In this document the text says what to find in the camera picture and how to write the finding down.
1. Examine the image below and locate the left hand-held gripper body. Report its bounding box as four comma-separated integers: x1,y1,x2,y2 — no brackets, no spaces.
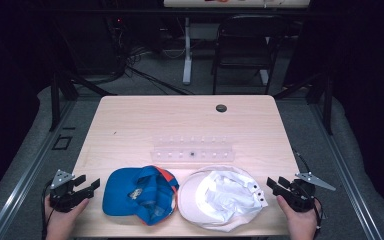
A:
48,169,88,213

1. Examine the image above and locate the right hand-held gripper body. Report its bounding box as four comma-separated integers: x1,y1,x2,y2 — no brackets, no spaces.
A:
281,171,337,213

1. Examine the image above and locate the blue and orange cap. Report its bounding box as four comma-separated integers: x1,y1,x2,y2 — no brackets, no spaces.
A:
101,165,180,226

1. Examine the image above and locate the white cap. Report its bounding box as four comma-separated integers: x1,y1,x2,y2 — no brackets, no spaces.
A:
177,164,269,233

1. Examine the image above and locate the clear acrylic hat rack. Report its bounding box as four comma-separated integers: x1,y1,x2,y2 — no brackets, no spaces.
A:
150,134,236,164

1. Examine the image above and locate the person's left hand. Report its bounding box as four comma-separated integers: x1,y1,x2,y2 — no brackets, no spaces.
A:
44,196,90,240

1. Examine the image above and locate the person's right hand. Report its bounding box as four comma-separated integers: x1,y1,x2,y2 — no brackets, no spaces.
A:
275,195,322,240

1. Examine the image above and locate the black tape square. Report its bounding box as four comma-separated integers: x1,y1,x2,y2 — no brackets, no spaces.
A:
51,134,73,151

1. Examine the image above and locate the white desk foot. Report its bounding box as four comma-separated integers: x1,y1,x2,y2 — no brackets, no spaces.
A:
259,68,270,86

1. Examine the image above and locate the black folding chair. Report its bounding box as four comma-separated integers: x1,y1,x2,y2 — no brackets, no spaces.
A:
211,13,289,95

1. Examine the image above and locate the dark equipment with red light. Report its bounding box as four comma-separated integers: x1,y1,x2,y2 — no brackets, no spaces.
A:
104,14,129,76

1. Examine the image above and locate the white desk leg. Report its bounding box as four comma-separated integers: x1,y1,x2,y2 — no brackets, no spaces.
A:
182,16,193,86

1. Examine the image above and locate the left hand-held gripper cable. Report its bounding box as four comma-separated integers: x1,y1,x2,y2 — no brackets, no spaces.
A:
40,181,53,240

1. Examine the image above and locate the black frame post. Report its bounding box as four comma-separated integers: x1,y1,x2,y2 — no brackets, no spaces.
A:
273,71,334,136
49,69,118,132

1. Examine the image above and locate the black floor cable bundle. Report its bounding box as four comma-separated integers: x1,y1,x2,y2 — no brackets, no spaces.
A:
106,46,194,96

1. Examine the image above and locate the white floor cable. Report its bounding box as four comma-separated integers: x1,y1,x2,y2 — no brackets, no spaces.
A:
162,48,187,60

